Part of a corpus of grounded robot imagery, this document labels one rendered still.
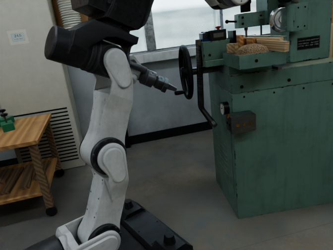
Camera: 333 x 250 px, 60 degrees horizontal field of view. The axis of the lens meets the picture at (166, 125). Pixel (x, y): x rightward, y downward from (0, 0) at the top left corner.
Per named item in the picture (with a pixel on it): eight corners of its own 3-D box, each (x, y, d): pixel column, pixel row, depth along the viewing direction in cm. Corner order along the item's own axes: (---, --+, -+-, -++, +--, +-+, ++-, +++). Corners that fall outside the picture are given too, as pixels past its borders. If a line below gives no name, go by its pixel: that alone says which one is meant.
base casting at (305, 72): (208, 80, 179) (207, 65, 176) (296, 67, 183) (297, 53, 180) (232, 94, 137) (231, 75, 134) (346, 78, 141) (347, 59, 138)
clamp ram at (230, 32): (217, 49, 152) (216, 31, 150) (231, 47, 153) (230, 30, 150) (222, 50, 144) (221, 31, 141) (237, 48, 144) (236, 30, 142)
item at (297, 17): (283, 31, 142) (284, 5, 138) (297, 30, 142) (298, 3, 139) (294, 31, 133) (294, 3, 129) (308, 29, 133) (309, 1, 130)
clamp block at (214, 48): (197, 58, 156) (196, 41, 153) (222, 55, 157) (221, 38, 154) (204, 61, 142) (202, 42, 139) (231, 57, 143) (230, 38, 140)
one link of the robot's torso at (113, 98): (92, 179, 102) (98, 45, 94) (76, 164, 116) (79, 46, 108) (130, 173, 111) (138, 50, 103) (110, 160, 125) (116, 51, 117)
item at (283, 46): (232, 45, 172) (232, 38, 171) (235, 45, 172) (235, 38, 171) (284, 52, 113) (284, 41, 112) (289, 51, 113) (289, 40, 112)
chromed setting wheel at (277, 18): (267, 33, 141) (267, 7, 137) (292, 31, 142) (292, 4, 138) (270, 33, 139) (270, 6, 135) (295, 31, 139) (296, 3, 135)
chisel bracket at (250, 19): (234, 31, 153) (233, 14, 151) (259, 28, 154) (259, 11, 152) (239, 31, 146) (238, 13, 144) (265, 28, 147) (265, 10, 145)
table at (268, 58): (190, 60, 178) (189, 50, 176) (238, 53, 180) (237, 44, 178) (217, 73, 121) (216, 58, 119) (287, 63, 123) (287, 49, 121)
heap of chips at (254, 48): (232, 53, 129) (232, 45, 128) (262, 49, 130) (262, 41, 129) (240, 55, 121) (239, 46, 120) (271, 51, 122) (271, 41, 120)
